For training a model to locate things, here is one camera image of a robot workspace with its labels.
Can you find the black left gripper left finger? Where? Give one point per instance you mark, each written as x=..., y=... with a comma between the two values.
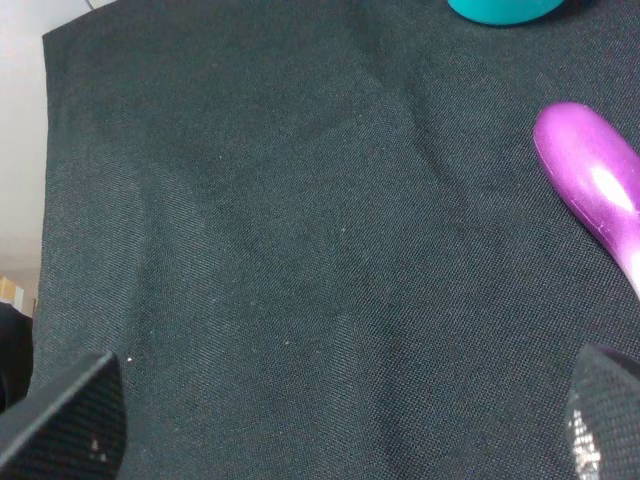
x=74, y=427

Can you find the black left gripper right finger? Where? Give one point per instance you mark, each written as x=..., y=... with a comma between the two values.
x=602, y=415

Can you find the purple toy eggplant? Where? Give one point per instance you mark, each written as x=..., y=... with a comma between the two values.
x=596, y=173

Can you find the black table cloth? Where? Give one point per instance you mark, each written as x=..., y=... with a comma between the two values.
x=317, y=235

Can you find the teal saucepan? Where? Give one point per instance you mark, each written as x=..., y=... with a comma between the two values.
x=503, y=12

